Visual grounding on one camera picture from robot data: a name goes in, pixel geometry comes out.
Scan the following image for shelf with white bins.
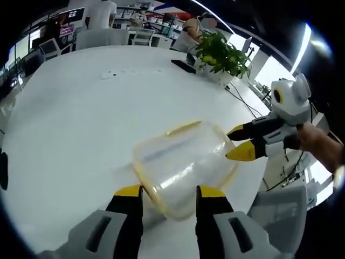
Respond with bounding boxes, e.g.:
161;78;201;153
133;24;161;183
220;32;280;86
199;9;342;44
147;5;190;33

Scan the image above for straight ceiling light strip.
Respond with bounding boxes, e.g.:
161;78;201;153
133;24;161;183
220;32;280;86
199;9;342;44
291;23;313;73

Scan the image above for monitor on black stand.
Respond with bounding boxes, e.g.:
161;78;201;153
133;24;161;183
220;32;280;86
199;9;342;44
241;36;256;54

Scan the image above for clear lid with yellow buckles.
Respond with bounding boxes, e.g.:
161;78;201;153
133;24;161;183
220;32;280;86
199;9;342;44
132;120;240;222

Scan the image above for white office chair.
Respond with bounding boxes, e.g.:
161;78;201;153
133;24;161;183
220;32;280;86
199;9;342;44
76;29;130;51
131;28;156;47

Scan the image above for grey mesh office chair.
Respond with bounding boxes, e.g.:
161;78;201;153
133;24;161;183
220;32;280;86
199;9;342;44
247;185;308;255

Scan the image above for black phone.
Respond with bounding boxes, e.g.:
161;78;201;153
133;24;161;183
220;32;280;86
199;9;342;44
170;59;197;74

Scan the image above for black rounded object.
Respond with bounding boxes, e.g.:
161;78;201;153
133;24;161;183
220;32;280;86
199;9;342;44
0;152;9;191

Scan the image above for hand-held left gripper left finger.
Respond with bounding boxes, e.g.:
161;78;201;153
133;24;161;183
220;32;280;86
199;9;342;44
67;185;144;259

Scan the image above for green potted plant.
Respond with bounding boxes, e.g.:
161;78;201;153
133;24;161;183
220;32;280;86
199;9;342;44
194;30;252;89

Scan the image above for black table cable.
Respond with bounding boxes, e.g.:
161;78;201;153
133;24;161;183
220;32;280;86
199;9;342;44
228;81;271;117

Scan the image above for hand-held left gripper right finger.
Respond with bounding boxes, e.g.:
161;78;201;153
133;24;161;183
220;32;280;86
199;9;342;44
195;185;281;259

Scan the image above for person's right hand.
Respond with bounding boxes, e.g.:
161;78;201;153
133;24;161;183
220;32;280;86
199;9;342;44
295;124;332;163

